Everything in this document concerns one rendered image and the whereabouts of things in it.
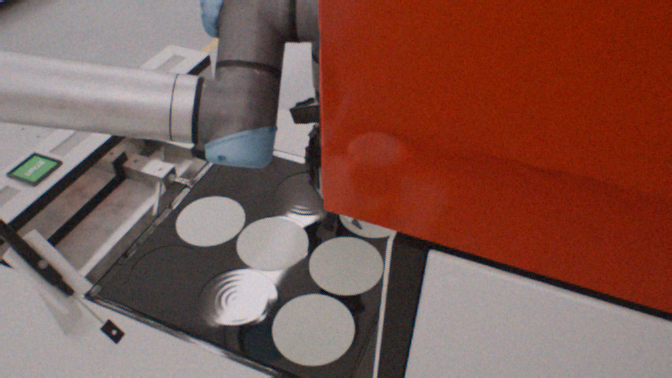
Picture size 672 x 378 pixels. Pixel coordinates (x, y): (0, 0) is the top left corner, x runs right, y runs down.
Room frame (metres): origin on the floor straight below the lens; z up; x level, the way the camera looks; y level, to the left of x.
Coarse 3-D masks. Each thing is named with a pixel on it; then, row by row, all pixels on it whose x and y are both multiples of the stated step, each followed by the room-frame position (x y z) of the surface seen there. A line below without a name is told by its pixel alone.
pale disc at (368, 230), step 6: (342, 216) 0.55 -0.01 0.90; (342, 222) 0.54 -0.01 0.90; (348, 222) 0.54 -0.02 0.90; (360, 222) 0.54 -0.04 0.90; (366, 222) 0.54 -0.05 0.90; (348, 228) 0.53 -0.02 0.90; (354, 228) 0.53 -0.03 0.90; (366, 228) 0.53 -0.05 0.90; (372, 228) 0.53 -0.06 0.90; (378, 228) 0.53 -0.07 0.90; (384, 228) 0.53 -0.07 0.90; (360, 234) 0.52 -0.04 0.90; (366, 234) 0.52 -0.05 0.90; (372, 234) 0.52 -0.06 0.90; (378, 234) 0.52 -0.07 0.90; (384, 234) 0.52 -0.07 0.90
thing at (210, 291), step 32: (288, 160) 0.68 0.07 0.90; (192, 192) 0.60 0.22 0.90; (224, 192) 0.60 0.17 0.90; (256, 192) 0.60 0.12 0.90; (288, 192) 0.60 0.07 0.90; (320, 224) 0.54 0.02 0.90; (160, 256) 0.47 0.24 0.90; (192, 256) 0.48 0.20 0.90; (224, 256) 0.47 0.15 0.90; (384, 256) 0.47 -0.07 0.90; (128, 288) 0.42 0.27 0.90; (160, 288) 0.42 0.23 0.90; (192, 288) 0.42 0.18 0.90; (224, 288) 0.42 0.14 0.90; (256, 288) 0.42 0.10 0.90; (288, 288) 0.42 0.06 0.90; (320, 288) 0.42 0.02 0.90; (160, 320) 0.37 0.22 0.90; (192, 320) 0.37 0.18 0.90; (224, 320) 0.37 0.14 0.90; (256, 320) 0.37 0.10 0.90; (256, 352) 0.33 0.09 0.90; (352, 352) 0.33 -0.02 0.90
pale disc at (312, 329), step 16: (288, 304) 0.40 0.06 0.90; (304, 304) 0.40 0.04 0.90; (320, 304) 0.40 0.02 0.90; (336, 304) 0.40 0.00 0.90; (288, 320) 0.37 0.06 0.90; (304, 320) 0.37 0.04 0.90; (320, 320) 0.37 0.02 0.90; (336, 320) 0.37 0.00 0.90; (352, 320) 0.37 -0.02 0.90; (288, 336) 0.35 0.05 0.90; (304, 336) 0.35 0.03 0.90; (320, 336) 0.35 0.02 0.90; (336, 336) 0.35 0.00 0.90; (352, 336) 0.35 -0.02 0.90; (288, 352) 0.33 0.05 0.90; (304, 352) 0.33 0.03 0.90; (320, 352) 0.33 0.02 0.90; (336, 352) 0.33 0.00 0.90
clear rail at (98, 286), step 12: (204, 168) 0.66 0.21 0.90; (192, 180) 0.63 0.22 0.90; (180, 192) 0.60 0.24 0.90; (156, 216) 0.55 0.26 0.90; (156, 228) 0.53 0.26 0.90; (144, 240) 0.50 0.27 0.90; (132, 252) 0.48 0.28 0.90; (120, 264) 0.46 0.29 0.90; (108, 276) 0.44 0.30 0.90; (96, 288) 0.42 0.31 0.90
